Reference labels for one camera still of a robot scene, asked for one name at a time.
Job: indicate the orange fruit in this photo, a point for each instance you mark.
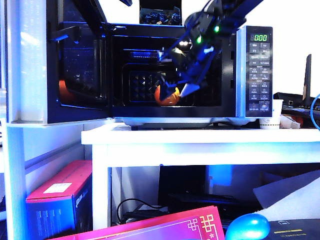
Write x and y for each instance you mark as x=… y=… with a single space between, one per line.
x=171 y=101

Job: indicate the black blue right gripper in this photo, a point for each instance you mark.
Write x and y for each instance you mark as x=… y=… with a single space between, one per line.
x=197 y=65

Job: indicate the shiny blue egg-shaped object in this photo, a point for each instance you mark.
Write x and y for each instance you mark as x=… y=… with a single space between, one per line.
x=248 y=227

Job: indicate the patterned white paper cup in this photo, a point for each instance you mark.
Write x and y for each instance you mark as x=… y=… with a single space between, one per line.
x=269 y=123

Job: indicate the large black box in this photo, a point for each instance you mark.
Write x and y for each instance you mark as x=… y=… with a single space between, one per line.
x=182 y=182

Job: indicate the plain white plastic cup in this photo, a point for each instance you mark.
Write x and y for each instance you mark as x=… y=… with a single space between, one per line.
x=277 y=107

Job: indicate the red and blue carton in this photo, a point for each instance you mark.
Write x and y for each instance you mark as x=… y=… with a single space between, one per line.
x=57 y=180

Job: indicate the grey office partition panel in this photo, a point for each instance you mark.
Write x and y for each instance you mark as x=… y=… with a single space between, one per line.
x=55 y=140

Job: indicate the white table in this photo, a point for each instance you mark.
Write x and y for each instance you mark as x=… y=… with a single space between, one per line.
x=200 y=137

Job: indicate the orange and white snack packet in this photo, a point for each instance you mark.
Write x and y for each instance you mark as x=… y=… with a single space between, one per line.
x=290 y=122

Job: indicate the magenta gift box gold pattern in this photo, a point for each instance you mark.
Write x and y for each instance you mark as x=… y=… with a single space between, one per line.
x=161 y=230

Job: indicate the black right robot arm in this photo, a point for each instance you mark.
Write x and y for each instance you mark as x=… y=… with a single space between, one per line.
x=237 y=12

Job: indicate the grey cardboard sheet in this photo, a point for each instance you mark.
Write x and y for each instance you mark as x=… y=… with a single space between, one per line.
x=274 y=192

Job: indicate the black flat device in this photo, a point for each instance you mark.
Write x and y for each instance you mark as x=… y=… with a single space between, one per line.
x=212 y=202

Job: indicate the black router with antenna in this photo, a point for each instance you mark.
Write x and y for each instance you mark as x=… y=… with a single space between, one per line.
x=287 y=96

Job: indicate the black power adapter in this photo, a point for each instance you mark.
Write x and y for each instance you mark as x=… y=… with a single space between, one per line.
x=147 y=215

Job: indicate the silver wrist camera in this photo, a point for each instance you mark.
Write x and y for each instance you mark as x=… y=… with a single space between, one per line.
x=165 y=56

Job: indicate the black box with gold print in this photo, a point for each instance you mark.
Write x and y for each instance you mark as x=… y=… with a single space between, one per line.
x=294 y=227

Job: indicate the white foam sheet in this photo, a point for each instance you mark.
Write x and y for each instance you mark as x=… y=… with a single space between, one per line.
x=299 y=207

